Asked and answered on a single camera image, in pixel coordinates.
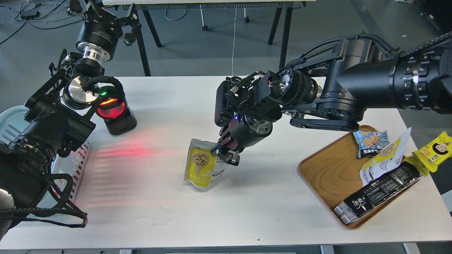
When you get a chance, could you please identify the black floor cables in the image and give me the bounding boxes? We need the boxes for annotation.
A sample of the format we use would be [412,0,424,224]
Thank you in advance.
[0,0,85,46]

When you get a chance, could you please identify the wooden tray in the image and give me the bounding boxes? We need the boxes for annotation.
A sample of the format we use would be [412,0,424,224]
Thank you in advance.
[298,132,420,229]

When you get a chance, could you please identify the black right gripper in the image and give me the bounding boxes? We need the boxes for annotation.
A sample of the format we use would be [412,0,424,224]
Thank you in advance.
[210,71,282,166]

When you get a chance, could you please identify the black barcode scanner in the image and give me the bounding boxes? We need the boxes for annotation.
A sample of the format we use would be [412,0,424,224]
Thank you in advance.
[97,86,137,136]

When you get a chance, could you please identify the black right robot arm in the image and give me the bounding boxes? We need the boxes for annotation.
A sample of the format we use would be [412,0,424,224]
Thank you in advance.
[210,32,452,166]

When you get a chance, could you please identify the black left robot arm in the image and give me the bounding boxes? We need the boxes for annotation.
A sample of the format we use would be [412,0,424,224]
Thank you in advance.
[0,0,141,236]

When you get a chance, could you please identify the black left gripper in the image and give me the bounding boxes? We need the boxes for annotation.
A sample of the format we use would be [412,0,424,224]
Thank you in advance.
[67,0,141,61]

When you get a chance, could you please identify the blue snack packet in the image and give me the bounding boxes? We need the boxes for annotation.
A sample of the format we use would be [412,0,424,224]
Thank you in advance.
[353,131,390,159]

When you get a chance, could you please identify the black long snack package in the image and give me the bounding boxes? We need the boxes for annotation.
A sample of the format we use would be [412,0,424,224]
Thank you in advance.
[333,162,422,225]

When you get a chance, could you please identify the yellow cartoon snack packet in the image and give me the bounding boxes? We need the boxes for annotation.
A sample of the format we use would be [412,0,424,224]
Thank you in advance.
[405,131,452,176]

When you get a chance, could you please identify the white hanging cable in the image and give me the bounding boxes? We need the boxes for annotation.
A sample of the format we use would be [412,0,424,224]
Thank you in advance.
[231,7,237,76]

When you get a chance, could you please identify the light blue plastic basket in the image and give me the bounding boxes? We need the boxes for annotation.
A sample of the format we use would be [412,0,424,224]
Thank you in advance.
[0,106,92,201]

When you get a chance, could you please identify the background black-legged table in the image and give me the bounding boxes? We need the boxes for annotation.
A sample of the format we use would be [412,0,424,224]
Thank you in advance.
[102,0,316,77]

